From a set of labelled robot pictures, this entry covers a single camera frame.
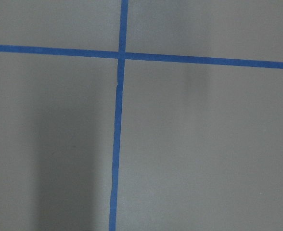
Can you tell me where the long blue tape line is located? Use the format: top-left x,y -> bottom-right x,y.
108,0 -> 129,231

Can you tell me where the cross blue tape line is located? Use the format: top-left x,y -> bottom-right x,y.
0,45 -> 283,69

